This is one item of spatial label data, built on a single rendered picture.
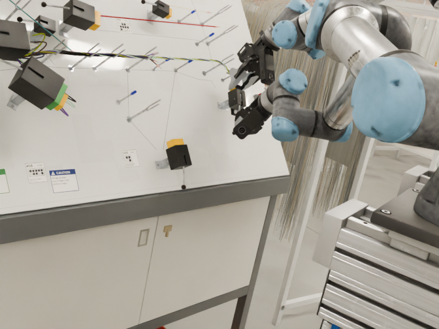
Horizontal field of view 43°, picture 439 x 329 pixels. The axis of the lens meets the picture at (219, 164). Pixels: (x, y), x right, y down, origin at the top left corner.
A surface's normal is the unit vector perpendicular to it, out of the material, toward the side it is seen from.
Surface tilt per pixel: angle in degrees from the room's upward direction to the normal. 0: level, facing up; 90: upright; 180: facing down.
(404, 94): 71
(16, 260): 90
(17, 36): 54
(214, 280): 90
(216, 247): 90
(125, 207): 90
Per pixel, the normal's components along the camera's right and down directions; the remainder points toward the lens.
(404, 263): -0.55, 0.12
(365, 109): -0.96, -0.10
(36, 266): 0.71, 0.33
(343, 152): -0.79, 0.01
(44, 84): 0.69, -0.28
